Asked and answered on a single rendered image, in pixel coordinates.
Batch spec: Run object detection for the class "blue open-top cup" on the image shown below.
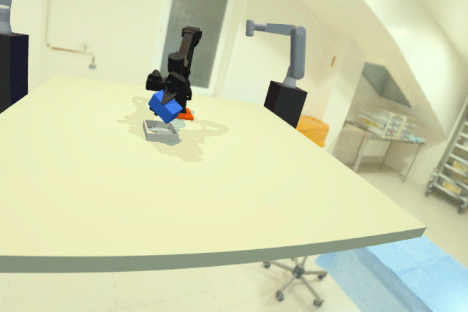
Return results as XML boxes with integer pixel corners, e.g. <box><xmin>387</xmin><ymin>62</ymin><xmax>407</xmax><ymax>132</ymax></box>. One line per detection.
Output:
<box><xmin>148</xmin><ymin>89</ymin><xmax>183</xmax><ymax>124</ymax></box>

